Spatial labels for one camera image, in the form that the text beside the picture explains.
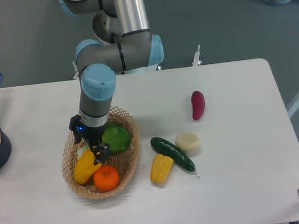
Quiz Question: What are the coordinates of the green bok choy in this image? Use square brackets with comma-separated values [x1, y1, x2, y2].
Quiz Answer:
[75, 121, 132, 160]

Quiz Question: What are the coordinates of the cream round cake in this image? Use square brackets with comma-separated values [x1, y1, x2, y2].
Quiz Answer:
[175, 132, 201, 157]

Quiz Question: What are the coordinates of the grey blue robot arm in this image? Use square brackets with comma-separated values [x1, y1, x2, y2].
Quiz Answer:
[58, 0, 164, 164]

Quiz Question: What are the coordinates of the woven wicker basket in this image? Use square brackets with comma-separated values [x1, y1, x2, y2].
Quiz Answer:
[62, 106, 139, 199]

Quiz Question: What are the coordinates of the orange tangerine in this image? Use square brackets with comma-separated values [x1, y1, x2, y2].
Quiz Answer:
[93, 165, 120, 192]

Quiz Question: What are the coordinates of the purple sweet potato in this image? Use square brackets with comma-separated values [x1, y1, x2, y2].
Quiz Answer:
[191, 91, 205, 120]

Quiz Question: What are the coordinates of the dark green cucumber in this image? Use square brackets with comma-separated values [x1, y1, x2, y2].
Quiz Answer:
[150, 137, 198, 176]

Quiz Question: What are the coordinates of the yellow mango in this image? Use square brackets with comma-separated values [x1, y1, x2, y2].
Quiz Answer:
[73, 148, 102, 184]

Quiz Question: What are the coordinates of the yellow bell pepper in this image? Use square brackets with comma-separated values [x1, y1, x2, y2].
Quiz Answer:
[150, 154, 174, 184]

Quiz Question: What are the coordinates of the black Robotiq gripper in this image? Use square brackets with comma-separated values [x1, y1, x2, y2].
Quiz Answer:
[69, 115, 111, 165]

